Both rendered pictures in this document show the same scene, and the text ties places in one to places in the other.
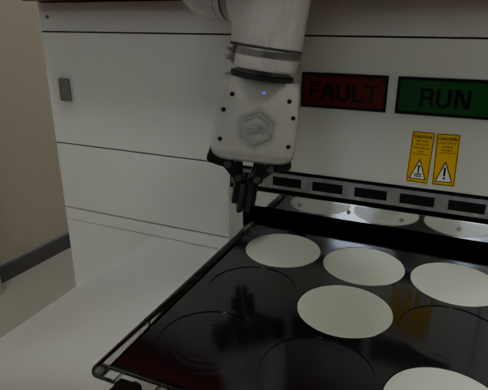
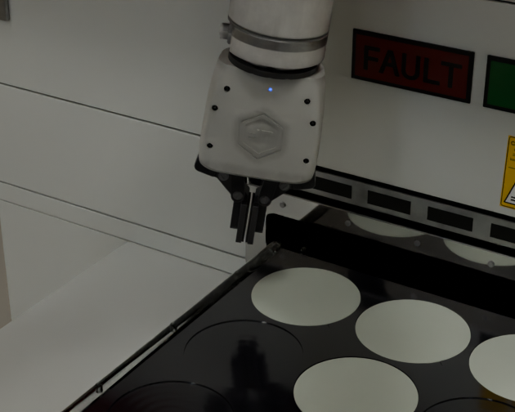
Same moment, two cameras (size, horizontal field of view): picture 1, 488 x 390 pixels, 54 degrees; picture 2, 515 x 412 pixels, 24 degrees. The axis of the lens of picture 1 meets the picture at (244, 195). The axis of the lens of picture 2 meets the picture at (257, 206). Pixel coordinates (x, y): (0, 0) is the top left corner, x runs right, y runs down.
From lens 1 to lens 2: 0.47 m
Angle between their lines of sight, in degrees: 10
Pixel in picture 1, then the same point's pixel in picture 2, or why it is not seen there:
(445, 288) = (511, 374)
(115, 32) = not seen: outside the picture
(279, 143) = (293, 156)
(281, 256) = (299, 306)
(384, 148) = (469, 155)
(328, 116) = (390, 97)
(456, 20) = not seen: outside the picture
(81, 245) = (20, 244)
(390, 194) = (476, 223)
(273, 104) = (284, 105)
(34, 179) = not seen: outside the picture
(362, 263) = (413, 327)
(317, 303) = (324, 382)
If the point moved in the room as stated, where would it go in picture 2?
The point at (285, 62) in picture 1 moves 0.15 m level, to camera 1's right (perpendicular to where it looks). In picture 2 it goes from (297, 54) to (488, 63)
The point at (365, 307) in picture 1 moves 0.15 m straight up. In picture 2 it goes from (384, 392) to (394, 230)
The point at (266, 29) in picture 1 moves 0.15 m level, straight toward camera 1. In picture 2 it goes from (270, 13) to (232, 83)
